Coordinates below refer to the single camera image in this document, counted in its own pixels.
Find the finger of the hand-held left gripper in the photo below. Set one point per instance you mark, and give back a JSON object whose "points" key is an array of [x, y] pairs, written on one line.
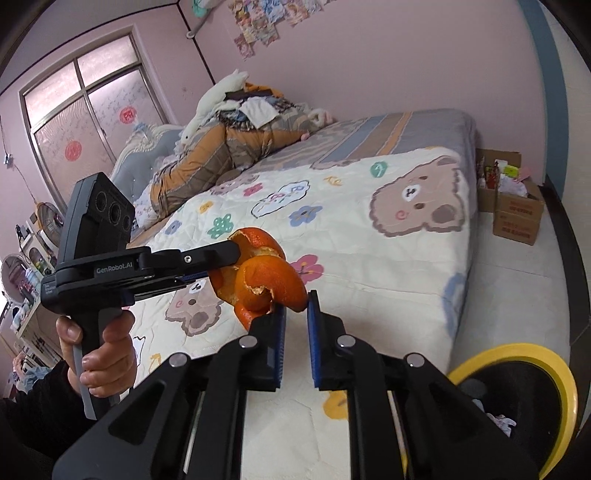
{"points": [[203, 255], [194, 277]]}

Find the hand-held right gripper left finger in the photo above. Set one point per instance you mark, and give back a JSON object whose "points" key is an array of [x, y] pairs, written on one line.
{"points": [[279, 344]]}

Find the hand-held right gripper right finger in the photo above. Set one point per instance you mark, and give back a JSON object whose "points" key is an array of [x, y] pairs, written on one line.
{"points": [[315, 344]]}

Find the orange peel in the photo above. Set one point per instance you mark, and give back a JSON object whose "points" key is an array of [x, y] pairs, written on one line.
{"points": [[270, 284]]}

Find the grey white cloth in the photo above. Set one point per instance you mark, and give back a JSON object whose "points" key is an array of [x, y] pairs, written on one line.
{"points": [[501, 422]]}

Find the yellow rimmed black trash bin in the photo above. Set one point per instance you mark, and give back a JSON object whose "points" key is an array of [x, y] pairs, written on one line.
{"points": [[531, 351]]}

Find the person's left forearm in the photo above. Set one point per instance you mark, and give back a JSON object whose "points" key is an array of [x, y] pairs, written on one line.
{"points": [[37, 415]]}

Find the person's left hand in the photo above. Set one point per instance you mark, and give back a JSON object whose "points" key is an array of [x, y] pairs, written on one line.
{"points": [[115, 360]]}

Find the brown desk fan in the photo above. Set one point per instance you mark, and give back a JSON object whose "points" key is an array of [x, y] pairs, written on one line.
{"points": [[48, 217]]}

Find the cluttered white shelf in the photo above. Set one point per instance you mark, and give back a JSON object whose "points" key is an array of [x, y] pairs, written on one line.
{"points": [[30, 323]]}

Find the patterned floral clothes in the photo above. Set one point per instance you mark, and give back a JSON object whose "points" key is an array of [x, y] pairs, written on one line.
{"points": [[143, 203]]}

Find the orange brown quilt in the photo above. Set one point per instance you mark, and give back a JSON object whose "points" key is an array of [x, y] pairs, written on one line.
{"points": [[207, 157]]}

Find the bear printed blanket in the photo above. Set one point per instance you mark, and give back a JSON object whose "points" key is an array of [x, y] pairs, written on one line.
{"points": [[369, 258]]}

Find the grey tufted headboard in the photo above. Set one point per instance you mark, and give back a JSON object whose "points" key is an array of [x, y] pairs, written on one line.
{"points": [[138, 147]]}

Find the red paper window decal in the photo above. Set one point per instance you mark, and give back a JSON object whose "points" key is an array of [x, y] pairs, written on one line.
{"points": [[73, 150], [127, 115]]}

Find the white plush toy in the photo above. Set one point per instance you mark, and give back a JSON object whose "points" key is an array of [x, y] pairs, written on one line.
{"points": [[212, 97]]}

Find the pile of clothes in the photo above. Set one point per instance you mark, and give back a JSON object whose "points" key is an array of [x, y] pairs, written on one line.
{"points": [[258, 105]]}

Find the cream plush toy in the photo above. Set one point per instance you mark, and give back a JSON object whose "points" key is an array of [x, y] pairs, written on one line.
{"points": [[321, 117]]}

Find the frosted glass window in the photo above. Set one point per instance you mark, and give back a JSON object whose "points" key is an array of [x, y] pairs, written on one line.
{"points": [[92, 92]]}

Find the red printed cardboard box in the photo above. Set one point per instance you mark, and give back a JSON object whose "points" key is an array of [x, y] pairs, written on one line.
{"points": [[517, 226]]}

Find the red snack packets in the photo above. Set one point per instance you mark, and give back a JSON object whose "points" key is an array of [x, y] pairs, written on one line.
{"points": [[489, 175]]}

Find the white printed bag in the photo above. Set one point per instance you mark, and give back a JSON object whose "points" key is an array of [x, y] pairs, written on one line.
{"points": [[513, 185]]}

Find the yellow green packet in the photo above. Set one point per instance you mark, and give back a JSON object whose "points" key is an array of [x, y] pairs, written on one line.
{"points": [[510, 170]]}

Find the pink packet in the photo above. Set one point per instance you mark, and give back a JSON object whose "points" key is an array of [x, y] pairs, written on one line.
{"points": [[524, 174]]}

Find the white wardrobe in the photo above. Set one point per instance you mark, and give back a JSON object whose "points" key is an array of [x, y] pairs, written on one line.
{"points": [[563, 138]]}

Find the white wall pipe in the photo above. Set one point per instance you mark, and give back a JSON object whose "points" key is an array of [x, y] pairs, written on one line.
{"points": [[196, 28]]}

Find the group of wall posters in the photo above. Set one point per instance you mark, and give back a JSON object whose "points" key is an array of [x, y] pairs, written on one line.
{"points": [[272, 18]]}

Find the covered wall air conditioner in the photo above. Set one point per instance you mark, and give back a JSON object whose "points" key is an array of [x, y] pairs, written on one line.
{"points": [[203, 5]]}

